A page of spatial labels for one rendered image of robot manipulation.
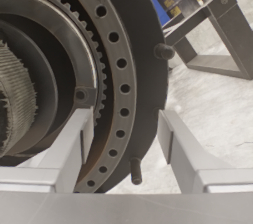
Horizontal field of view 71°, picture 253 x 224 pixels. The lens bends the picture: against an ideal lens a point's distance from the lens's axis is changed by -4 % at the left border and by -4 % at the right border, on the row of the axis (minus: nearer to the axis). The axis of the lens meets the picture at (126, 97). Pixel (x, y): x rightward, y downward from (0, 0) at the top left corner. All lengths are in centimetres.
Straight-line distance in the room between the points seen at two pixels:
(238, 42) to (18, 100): 142
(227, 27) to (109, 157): 130
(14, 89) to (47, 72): 6
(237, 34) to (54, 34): 131
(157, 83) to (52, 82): 15
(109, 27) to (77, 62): 12
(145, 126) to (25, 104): 18
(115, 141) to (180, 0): 314
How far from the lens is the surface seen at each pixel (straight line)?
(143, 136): 31
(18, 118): 22
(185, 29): 139
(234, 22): 149
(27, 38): 26
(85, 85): 32
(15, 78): 23
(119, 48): 21
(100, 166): 28
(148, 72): 28
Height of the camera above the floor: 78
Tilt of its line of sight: 14 degrees down
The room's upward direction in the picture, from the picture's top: 40 degrees counter-clockwise
